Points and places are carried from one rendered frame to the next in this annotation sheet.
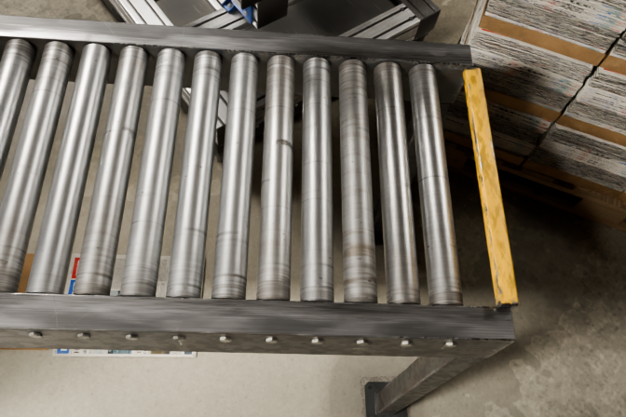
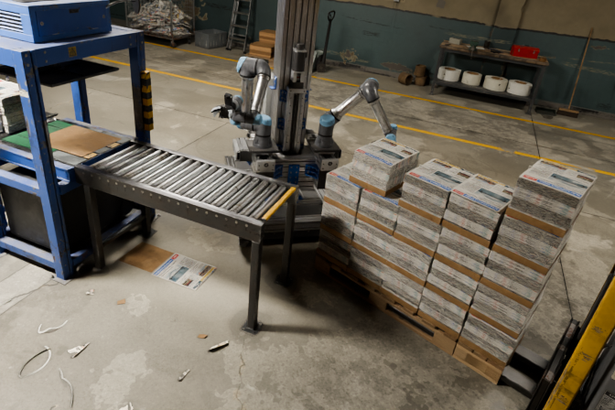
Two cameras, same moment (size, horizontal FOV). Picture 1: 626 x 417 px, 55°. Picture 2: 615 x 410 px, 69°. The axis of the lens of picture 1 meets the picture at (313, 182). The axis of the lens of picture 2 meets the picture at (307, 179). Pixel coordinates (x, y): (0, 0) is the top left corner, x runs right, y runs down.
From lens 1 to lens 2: 2.14 m
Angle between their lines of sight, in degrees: 39
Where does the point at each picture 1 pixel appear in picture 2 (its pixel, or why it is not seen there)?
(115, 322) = (177, 198)
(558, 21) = (341, 199)
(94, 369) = (161, 282)
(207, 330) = (193, 204)
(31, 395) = (138, 281)
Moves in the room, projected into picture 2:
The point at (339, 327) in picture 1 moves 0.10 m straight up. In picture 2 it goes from (221, 212) to (222, 197)
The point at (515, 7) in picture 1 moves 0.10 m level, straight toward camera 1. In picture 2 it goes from (330, 192) to (320, 196)
